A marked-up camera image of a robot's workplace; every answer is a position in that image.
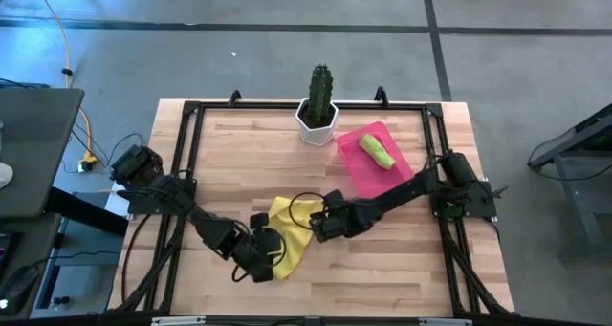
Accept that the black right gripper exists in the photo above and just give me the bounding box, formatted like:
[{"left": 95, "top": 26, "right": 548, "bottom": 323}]
[{"left": 309, "top": 188, "right": 367, "bottom": 245}]

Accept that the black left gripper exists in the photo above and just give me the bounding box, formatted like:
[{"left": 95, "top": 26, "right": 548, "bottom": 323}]
[{"left": 230, "top": 211, "right": 285, "bottom": 285}]

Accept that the yellow microfiber towel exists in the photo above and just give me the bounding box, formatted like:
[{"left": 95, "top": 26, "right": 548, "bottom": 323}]
[{"left": 266, "top": 195, "right": 326, "bottom": 281}]

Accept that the green microfiber towel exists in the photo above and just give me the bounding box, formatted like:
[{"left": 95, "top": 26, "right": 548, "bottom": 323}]
[{"left": 358, "top": 133, "right": 397, "bottom": 171}]

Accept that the white hexagonal plant pot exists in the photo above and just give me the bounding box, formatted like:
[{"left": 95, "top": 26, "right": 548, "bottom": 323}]
[{"left": 294, "top": 98, "right": 339, "bottom": 147}]

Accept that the green cactus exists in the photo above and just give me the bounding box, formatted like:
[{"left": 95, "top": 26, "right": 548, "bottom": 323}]
[{"left": 305, "top": 63, "right": 335, "bottom": 126}]

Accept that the black desk crossbar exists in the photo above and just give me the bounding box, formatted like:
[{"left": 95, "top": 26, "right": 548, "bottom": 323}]
[{"left": 45, "top": 186, "right": 130, "bottom": 237}]

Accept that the dark side table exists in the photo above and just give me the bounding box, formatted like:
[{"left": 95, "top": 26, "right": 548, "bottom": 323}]
[{"left": 0, "top": 213, "right": 63, "bottom": 320}]

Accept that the grey desk top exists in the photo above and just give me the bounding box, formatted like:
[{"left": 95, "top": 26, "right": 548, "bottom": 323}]
[{"left": 0, "top": 87, "right": 85, "bottom": 221}]

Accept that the black computer mouse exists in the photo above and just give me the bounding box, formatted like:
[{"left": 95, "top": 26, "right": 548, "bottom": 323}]
[{"left": 0, "top": 264, "right": 40, "bottom": 314}]

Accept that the black metal cart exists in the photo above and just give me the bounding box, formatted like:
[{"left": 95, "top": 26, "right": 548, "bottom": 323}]
[{"left": 527, "top": 103, "right": 612, "bottom": 258}]

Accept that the white rounded object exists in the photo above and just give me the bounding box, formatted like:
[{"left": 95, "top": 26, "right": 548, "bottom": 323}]
[{"left": 0, "top": 161, "right": 14, "bottom": 190}]

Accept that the silver metal bracket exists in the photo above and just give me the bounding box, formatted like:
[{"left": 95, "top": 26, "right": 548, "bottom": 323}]
[
  {"left": 150, "top": 315, "right": 207, "bottom": 326},
  {"left": 418, "top": 317, "right": 473, "bottom": 326}
]

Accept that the black aluminium table frame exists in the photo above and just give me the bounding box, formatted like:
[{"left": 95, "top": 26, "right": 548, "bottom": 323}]
[{"left": 107, "top": 85, "right": 515, "bottom": 326}]

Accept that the orange floor cable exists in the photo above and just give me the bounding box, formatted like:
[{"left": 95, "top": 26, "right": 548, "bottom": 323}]
[{"left": 30, "top": 0, "right": 97, "bottom": 164}]

